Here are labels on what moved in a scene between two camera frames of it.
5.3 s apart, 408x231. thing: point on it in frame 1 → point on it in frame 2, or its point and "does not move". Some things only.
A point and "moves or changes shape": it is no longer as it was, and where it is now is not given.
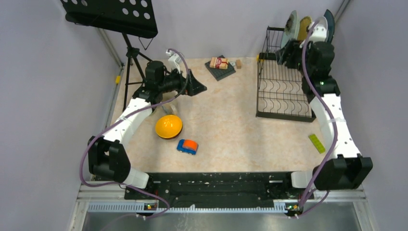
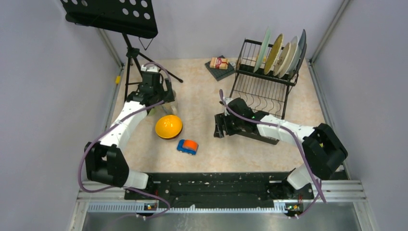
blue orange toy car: [188, 146] does not move
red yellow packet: [219, 63] does not move
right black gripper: [290, 48] → [221, 120]
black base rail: [165, 189] does not move
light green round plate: [291, 29] → [263, 52]
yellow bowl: [169, 126] does not move
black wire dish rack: [280, 95] → [267, 94]
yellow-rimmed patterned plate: [304, 23] → [273, 54]
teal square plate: [330, 20] moves or changes shape
